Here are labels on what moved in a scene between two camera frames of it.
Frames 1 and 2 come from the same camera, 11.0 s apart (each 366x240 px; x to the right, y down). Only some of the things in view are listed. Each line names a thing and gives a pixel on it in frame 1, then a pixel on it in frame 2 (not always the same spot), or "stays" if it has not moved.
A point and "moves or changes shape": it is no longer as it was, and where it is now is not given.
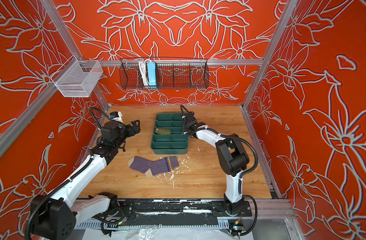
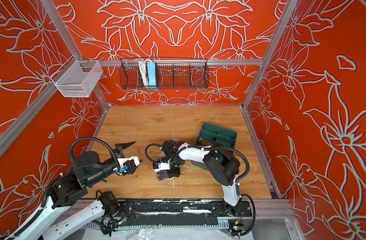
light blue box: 151,73 stays
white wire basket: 77,78 stays
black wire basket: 164,73 stays
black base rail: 181,212 stays
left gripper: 136,128 -> 122,146
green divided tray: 175,143 -> 209,134
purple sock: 151,168 moves or changes shape
